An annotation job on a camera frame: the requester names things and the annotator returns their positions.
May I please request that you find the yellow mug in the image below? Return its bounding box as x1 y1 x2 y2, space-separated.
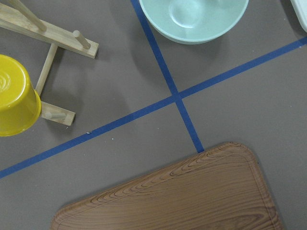
0 55 41 137

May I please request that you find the green bowl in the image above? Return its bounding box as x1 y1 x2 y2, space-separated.
139 0 248 45

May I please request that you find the brown wooden tray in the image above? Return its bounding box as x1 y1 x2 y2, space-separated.
50 142 283 230

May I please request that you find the cream bear tray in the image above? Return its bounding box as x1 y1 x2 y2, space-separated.
291 0 307 32

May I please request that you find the wooden drying rack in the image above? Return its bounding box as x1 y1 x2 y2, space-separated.
0 0 99 127

